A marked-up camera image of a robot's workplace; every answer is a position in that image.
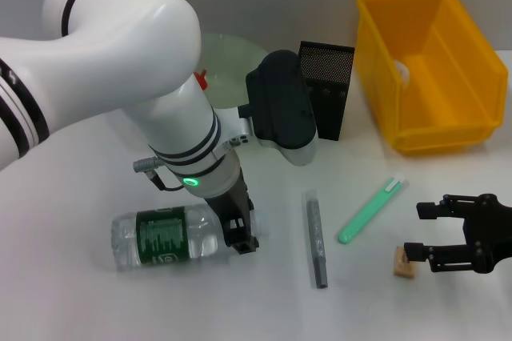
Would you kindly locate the red-orange toy orange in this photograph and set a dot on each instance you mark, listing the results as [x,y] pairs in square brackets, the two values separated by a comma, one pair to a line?
[201,79]

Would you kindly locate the pale green glass fruit plate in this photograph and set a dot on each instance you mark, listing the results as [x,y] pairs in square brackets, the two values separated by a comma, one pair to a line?
[228,69]

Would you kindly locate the clear green-label water bottle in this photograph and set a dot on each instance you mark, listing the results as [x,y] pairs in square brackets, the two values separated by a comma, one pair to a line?
[160,237]

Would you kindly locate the white paper ball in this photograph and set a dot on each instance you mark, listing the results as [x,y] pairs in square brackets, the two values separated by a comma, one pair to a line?
[403,73]

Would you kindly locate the yellow plastic bin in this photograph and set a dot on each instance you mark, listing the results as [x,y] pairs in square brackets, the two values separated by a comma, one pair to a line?
[436,77]

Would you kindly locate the black mesh pen holder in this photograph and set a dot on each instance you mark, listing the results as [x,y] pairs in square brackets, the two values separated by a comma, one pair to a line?
[332,77]

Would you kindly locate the beige eraser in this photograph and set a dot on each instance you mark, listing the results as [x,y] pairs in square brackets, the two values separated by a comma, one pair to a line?
[402,267]

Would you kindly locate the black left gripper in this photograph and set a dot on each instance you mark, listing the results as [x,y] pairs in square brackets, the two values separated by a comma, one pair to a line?
[232,201]

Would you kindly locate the grey pen in clear sleeve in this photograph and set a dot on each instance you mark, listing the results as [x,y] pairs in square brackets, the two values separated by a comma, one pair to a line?
[318,257]

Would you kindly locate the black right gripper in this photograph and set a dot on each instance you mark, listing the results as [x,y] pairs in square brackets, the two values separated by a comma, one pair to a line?
[488,233]

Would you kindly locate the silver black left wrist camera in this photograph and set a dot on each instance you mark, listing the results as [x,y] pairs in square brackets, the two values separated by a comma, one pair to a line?
[280,105]

